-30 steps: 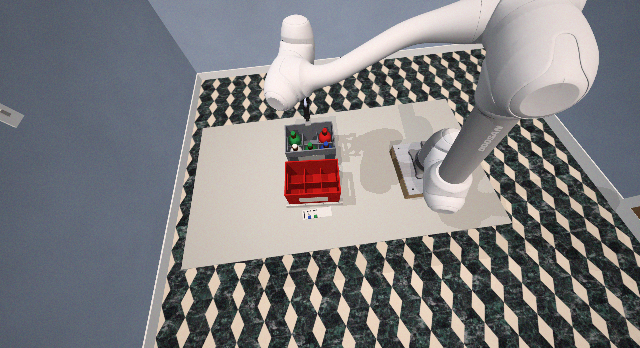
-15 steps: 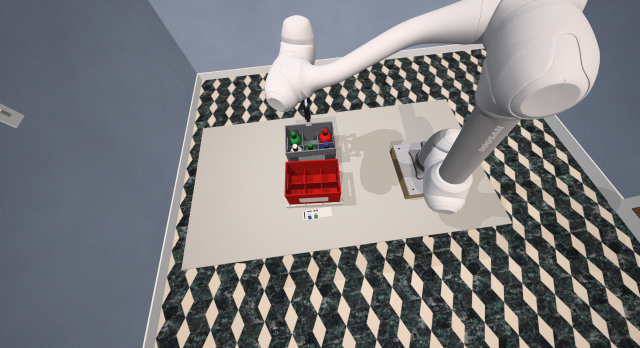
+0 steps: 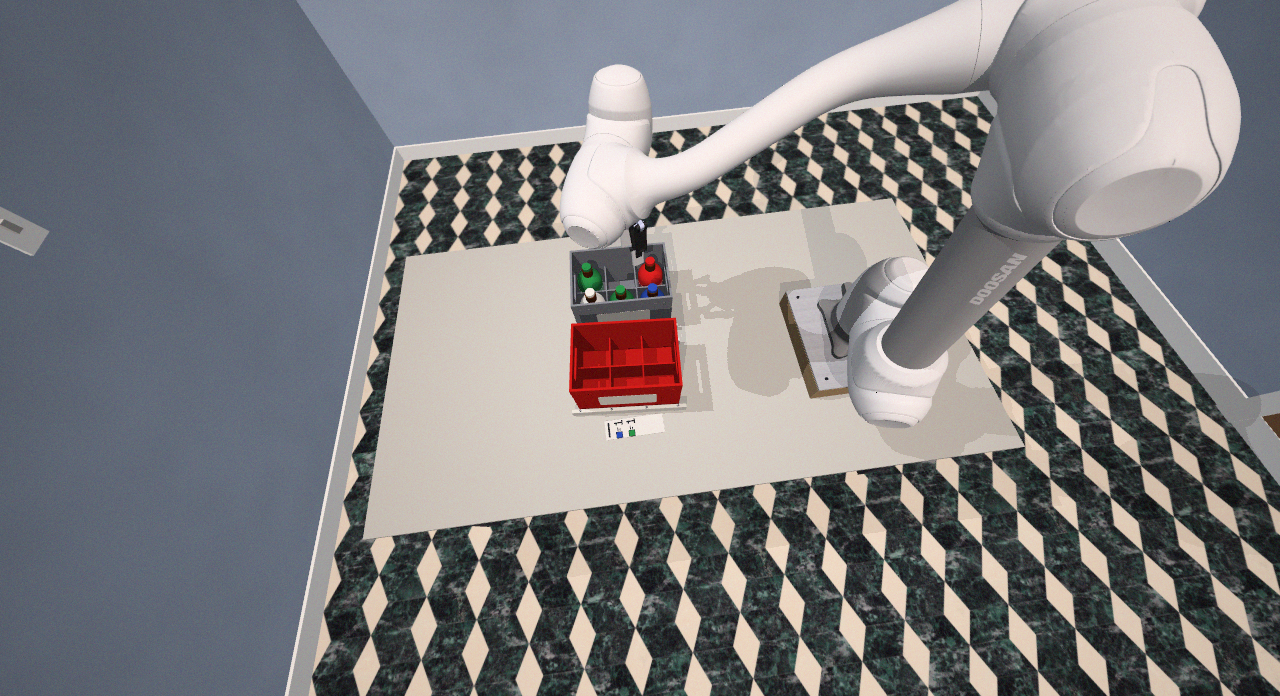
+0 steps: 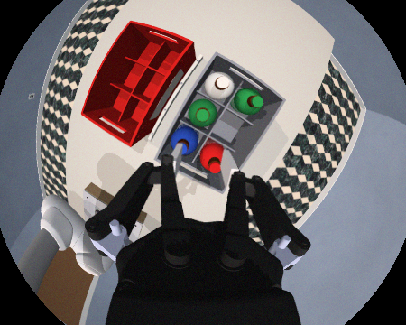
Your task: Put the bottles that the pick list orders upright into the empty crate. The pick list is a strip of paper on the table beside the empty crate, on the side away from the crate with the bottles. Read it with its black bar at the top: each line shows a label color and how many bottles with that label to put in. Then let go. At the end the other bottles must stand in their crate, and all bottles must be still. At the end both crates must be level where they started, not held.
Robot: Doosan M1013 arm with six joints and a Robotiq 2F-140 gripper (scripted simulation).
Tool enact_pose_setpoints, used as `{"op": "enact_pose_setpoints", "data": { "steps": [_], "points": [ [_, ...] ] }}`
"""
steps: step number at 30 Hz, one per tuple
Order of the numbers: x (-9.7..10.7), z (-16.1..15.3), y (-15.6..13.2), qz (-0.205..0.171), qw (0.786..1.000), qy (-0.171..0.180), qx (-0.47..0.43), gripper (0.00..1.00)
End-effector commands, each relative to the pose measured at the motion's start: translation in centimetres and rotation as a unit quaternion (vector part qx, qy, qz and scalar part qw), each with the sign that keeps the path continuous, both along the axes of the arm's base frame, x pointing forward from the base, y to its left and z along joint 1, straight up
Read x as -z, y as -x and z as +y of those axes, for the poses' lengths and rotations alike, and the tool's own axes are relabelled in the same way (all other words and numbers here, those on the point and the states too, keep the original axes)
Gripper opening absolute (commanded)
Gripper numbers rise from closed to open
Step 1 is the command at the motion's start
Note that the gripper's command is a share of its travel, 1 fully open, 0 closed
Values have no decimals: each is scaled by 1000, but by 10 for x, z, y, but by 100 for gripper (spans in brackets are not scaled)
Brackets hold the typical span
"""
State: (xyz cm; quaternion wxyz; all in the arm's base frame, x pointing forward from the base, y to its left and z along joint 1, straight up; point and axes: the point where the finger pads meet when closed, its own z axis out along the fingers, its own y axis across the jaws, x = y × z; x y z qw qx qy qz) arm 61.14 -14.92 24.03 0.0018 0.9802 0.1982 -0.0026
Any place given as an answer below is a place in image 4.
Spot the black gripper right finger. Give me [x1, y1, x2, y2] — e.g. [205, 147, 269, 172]
[220, 149, 311, 270]

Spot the dark grey crate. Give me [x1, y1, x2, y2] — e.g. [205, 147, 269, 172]
[154, 52, 286, 194]

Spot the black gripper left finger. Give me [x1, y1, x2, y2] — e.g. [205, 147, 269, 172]
[85, 143, 192, 265]

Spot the white bottle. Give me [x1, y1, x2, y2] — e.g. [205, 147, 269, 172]
[204, 72, 235, 99]

